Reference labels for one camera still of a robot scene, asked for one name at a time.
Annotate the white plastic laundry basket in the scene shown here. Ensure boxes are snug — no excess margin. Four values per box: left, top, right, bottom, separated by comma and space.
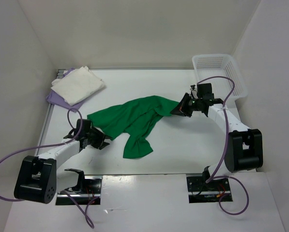
192, 54, 248, 100

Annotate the white t shirt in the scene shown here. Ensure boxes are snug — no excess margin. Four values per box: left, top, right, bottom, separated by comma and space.
51, 66, 106, 106

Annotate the purple t shirt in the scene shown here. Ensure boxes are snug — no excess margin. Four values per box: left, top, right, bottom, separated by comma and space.
46, 68, 84, 110

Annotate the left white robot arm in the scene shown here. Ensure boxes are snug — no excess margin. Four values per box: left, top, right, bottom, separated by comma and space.
14, 127, 112, 204

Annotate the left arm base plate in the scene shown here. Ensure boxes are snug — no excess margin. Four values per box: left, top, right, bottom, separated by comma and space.
64, 175, 102, 205

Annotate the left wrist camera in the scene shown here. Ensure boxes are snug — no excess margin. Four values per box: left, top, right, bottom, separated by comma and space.
64, 119, 92, 140

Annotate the green t shirt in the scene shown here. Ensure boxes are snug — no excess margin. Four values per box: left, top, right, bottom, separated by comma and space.
87, 95, 179, 159

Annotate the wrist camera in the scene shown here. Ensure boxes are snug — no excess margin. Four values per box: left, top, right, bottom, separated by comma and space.
64, 119, 92, 140
190, 83, 214, 100

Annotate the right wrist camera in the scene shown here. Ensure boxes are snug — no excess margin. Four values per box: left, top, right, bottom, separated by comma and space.
190, 83, 214, 100

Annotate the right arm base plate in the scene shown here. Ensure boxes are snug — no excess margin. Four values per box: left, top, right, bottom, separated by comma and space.
186, 174, 233, 203

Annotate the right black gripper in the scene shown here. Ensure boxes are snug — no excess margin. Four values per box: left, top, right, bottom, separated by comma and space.
170, 92, 203, 117

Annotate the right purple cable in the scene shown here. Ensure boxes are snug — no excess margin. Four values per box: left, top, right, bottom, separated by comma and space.
196, 76, 250, 215

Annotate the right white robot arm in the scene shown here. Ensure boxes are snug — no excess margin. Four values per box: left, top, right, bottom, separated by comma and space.
170, 93, 263, 190

